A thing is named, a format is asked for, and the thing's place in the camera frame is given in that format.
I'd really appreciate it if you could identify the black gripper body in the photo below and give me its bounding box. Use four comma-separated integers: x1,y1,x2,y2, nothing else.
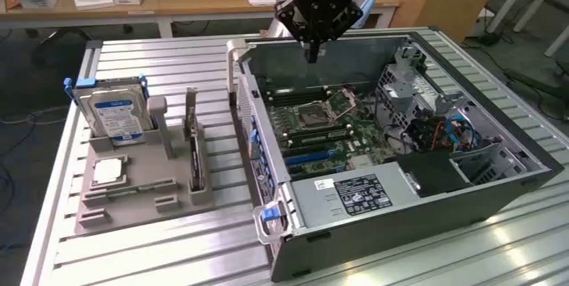
290,0,360,43

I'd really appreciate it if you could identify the graphics card with metal bracket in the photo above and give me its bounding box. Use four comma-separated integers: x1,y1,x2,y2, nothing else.
181,86,206,189

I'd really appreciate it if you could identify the black RAM slot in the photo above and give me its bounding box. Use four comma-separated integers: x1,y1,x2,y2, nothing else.
268,95,330,107
265,86,329,97

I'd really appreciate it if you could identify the blue expansion slot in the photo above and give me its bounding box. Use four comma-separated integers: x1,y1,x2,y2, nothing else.
284,152,333,167

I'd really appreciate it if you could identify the wooden desk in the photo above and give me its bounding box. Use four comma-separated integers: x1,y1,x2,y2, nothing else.
0,0,401,39

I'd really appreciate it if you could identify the wooden cabinet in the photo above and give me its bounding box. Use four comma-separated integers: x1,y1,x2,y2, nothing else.
390,0,510,39

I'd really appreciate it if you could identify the metal disk bay cage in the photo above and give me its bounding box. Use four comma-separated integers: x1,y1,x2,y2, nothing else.
376,37,445,127

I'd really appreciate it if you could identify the open metal socket cover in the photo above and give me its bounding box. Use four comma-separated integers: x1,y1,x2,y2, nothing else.
326,88,360,117

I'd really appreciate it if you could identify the white floor unit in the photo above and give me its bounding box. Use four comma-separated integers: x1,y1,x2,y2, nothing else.
466,7,497,39

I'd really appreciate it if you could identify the CPU socket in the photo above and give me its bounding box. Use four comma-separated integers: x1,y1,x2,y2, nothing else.
296,101,330,127

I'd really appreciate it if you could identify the installed black RAM stick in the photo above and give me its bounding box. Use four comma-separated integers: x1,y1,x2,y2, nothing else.
288,126,352,149

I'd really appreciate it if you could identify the green motherboard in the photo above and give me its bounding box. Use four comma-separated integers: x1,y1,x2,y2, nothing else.
257,75,401,180

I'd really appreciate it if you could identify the black floor stand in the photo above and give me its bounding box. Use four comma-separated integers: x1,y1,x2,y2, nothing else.
501,55,569,100

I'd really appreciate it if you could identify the hard disk in blue caddy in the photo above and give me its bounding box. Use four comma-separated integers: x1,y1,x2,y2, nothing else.
64,74,152,147

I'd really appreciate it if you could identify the small metal disk bay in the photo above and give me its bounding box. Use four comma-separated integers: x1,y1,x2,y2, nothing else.
448,139,533,187

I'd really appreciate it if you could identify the grey printed parts rack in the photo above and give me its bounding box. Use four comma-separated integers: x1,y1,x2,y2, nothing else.
76,95,217,236

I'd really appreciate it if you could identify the grey power supply unit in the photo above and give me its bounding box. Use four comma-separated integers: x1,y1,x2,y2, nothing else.
284,161,421,229

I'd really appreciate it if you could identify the silver CPU chip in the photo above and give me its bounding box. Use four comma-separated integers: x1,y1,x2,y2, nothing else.
93,159,125,184

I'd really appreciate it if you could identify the green RAM stick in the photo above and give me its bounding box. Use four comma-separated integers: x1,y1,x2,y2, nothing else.
105,183,173,197

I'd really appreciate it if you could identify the open black PC case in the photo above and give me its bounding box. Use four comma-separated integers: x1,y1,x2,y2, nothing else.
225,31,565,283

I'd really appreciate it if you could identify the white table frame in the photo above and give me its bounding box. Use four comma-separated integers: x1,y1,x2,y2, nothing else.
486,0,569,57

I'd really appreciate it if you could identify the orange wire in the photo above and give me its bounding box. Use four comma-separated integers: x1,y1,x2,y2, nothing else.
433,119,446,150

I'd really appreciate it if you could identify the blue wire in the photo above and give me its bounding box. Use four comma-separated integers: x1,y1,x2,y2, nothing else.
444,115,482,153

